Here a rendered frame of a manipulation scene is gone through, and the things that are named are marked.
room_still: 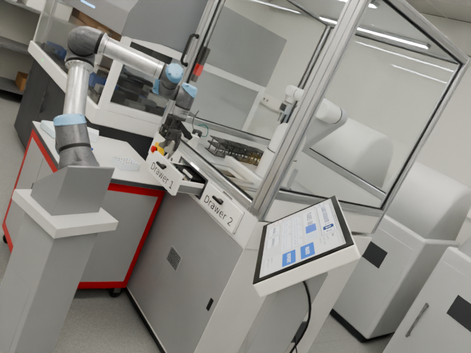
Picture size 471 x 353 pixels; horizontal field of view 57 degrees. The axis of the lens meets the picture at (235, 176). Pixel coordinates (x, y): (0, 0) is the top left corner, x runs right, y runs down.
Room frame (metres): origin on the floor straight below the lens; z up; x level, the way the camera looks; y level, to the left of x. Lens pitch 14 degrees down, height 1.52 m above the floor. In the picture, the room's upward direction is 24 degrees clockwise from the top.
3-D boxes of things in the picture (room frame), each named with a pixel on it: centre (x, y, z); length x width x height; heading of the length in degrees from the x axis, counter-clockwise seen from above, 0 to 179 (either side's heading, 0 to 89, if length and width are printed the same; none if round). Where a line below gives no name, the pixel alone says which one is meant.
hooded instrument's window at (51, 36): (3.63, 1.14, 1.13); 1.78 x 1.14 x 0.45; 43
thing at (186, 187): (2.19, 0.17, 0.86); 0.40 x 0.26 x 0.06; 133
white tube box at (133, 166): (2.20, 0.56, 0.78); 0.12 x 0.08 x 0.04; 151
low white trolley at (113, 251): (2.24, 0.72, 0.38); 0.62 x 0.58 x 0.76; 43
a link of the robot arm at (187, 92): (2.02, 0.36, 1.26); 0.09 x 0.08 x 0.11; 108
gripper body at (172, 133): (2.02, 0.36, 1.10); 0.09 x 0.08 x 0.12; 133
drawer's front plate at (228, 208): (1.92, 0.00, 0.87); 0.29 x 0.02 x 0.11; 43
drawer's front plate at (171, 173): (2.05, 0.33, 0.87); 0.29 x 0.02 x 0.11; 43
